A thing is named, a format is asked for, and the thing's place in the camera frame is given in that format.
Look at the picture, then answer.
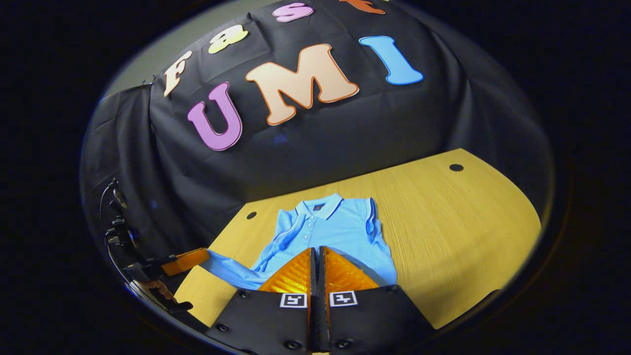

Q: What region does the black backdrop cloth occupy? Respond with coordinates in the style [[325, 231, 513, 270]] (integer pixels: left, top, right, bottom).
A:
[[79, 0, 555, 277]]

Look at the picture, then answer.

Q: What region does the light blue T-shirt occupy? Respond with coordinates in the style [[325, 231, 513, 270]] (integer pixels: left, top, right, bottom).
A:
[[200, 192, 399, 291]]

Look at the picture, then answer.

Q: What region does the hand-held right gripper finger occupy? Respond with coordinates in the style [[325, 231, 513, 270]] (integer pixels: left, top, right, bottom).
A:
[[318, 246, 437, 355], [205, 247, 319, 355]]

